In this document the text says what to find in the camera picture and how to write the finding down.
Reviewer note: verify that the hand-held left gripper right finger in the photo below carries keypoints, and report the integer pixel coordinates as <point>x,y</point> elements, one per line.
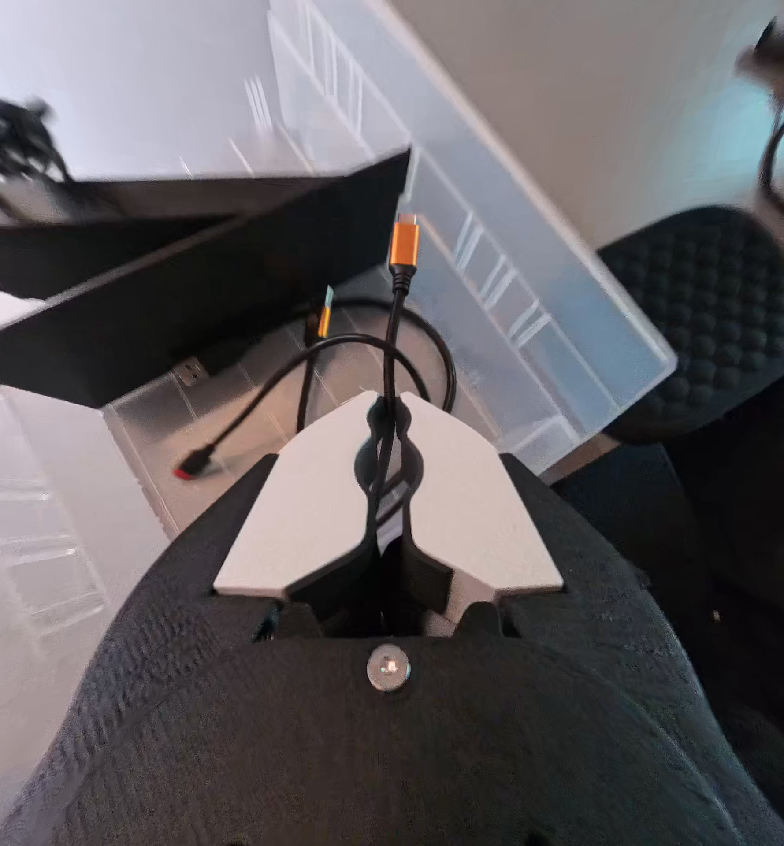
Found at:
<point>478,509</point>

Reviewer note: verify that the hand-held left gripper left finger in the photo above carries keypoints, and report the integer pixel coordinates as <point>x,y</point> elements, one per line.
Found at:
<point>299,509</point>

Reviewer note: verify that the clear plastic bin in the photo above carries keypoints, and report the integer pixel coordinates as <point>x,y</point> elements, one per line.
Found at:
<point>530,297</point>

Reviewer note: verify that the dark flat box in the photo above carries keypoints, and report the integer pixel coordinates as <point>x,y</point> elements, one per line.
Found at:
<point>167,297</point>

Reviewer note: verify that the black hex-patterned pouch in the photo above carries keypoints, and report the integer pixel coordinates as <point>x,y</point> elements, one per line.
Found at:
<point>709,317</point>

